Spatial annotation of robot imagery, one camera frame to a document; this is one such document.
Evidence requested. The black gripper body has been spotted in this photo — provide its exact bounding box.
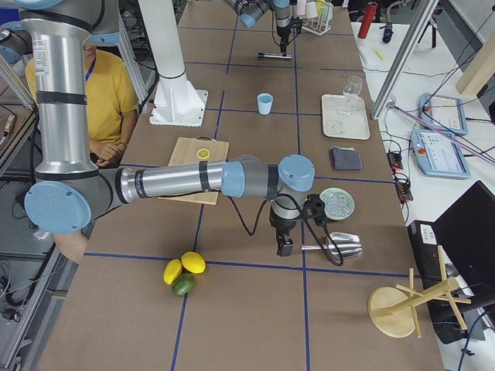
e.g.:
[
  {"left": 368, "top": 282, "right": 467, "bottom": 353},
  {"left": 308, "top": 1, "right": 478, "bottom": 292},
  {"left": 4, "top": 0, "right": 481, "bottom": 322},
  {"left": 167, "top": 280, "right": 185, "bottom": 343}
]
[
  {"left": 275, "top": 15, "right": 302, "bottom": 43},
  {"left": 269, "top": 212, "right": 299, "bottom": 242}
]

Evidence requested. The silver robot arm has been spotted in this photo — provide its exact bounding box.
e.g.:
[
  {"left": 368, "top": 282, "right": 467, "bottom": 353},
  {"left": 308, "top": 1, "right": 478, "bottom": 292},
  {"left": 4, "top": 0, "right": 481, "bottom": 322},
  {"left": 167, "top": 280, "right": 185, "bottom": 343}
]
[
  {"left": 225, "top": 0, "right": 302, "bottom": 59},
  {"left": 18, "top": 1, "right": 315, "bottom": 262}
]

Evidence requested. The white plastic cup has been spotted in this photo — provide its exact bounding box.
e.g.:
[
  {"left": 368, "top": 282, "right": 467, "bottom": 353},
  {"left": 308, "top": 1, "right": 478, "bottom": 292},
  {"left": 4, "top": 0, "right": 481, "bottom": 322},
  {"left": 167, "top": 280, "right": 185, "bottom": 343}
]
[{"left": 305, "top": 1, "right": 318, "bottom": 19}]

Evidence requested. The yellow plastic cup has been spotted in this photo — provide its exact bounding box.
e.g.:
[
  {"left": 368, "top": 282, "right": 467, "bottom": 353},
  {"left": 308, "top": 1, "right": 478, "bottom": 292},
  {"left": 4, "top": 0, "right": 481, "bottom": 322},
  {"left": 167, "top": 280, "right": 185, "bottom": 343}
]
[{"left": 316, "top": 0, "right": 326, "bottom": 15}]

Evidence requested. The green plastic cup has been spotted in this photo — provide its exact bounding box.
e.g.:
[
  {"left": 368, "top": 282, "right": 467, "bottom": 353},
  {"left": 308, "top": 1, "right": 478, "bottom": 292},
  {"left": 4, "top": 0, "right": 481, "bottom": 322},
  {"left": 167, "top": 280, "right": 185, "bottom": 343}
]
[{"left": 319, "top": 1, "right": 333, "bottom": 24}]

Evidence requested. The light blue plastic cup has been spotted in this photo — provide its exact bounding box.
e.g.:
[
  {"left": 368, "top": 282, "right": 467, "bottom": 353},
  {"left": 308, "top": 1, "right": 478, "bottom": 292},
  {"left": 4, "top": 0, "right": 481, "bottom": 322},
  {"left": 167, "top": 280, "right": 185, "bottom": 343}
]
[{"left": 257, "top": 93, "right": 274, "bottom": 115}]

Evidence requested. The yellow whole lemon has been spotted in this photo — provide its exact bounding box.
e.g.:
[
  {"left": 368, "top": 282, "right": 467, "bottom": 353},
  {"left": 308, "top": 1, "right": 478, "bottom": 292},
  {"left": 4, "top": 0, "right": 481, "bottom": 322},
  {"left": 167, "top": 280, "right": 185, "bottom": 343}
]
[
  {"left": 181, "top": 251, "right": 207, "bottom": 274},
  {"left": 162, "top": 259, "right": 183, "bottom": 285}
]

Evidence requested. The steel ice scoop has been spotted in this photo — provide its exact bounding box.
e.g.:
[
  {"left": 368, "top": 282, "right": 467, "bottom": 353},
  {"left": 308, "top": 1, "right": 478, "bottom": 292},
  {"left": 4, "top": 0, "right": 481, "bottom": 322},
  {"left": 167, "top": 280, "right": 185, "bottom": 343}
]
[{"left": 321, "top": 232, "right": 363, "bottom": 259}]

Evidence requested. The green bowl of ice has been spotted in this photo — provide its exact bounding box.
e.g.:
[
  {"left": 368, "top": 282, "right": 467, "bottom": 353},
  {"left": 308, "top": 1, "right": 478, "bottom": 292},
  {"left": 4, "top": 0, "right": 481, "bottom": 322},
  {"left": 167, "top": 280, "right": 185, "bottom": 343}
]
[{"left": 319, "top": 188, "right": 355, "bottom": 221}]

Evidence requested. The red water bottle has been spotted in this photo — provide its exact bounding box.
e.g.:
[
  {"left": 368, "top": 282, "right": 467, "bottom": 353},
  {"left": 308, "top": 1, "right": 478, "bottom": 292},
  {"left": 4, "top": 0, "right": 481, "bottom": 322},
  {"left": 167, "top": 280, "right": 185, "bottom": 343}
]
[{"left": 357, "top": 2, "right": 378, "bottom": 39}]

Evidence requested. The clear wine glass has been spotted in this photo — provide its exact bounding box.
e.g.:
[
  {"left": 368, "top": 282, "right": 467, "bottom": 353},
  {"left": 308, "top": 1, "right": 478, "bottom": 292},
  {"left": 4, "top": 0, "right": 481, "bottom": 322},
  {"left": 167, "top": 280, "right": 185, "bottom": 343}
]
[{"left": 338, "top": 75, "right": 363, "bottom": 117}]

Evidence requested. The grey folded cloth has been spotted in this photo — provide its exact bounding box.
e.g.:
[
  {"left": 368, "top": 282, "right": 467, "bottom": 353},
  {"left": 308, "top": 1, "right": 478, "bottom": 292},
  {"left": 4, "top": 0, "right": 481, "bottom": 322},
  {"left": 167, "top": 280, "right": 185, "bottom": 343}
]
[{"left": 329, "top": 146, "right": 363, "bottom": 171}]

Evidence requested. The cream bear serving tray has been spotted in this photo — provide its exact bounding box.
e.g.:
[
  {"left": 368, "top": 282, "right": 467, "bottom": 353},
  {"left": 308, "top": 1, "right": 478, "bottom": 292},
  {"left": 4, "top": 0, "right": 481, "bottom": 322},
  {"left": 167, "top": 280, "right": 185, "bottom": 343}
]
[{"left": 321, "top": 94, "right": 370, "bottom": 140}]

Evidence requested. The green lime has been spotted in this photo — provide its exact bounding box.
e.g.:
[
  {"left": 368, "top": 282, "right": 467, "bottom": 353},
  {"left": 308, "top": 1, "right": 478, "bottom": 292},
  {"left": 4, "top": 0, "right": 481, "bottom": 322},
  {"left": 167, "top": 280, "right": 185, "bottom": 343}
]
[{"left": 172, "top": 273, "right": 195, "bottom": 297}]

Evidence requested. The bamboo cutting board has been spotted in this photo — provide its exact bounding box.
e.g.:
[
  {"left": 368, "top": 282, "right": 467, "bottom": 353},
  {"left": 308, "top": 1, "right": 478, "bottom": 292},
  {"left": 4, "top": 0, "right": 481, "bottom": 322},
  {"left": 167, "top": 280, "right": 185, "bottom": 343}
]
[{"left": 168, "top": 138, "right": 229, "bottom": 205}]

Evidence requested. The round wooden stand base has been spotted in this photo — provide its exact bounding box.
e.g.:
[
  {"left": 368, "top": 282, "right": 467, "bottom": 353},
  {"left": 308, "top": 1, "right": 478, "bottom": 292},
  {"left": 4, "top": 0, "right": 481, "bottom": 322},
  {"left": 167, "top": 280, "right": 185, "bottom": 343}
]
[{"left": 367, "top": 245, "right": 471, "bottom": 339}]

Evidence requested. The blue teach pendant near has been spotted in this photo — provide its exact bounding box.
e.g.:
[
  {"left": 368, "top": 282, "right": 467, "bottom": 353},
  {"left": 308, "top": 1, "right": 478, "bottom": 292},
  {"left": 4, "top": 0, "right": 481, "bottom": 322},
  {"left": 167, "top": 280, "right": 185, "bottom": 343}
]
[{"left": 411, "top": 129, "right": 471, "bottom": 179}]

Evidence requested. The blue teach pendant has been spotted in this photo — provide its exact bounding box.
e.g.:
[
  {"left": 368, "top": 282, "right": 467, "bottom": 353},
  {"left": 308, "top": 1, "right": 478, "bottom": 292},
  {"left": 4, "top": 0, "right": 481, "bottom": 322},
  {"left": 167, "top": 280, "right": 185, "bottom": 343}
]
[
  {"left": 418, "top": 93, "right": 468, "bottom": 135},
  {"left": 411, "top": 129, "right": 471, "bottom": 179}
]

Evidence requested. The blue teach pendant far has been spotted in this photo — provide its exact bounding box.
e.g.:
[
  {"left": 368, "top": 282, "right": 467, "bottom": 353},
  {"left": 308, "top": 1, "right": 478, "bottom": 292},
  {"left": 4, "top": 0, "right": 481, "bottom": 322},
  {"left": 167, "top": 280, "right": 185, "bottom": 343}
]
[{"left": 418, "top": 93, "right": 468, "bottom": 135}]

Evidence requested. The person in yellow shirt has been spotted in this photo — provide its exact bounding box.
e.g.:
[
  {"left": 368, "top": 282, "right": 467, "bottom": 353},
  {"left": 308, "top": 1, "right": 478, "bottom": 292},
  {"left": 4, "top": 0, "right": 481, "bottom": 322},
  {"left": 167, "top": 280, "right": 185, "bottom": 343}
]
[{"left": 24, "top": 45, "right": 139, "bottom": 168}]

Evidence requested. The black computer monitor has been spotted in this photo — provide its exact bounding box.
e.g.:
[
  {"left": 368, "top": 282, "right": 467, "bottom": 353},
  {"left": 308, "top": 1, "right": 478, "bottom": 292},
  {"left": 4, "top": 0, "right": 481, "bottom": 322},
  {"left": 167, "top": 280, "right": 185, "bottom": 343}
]
[{"left": 433, "top": 181, "right": 494, "bottom": 306}]

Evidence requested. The white wire cup rack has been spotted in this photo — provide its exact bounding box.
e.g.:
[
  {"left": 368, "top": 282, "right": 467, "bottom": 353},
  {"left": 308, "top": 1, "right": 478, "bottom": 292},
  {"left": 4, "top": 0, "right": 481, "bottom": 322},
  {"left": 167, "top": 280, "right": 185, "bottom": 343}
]
[{"left": 302, "top": 15, "right": 333, "bottom": 36}]

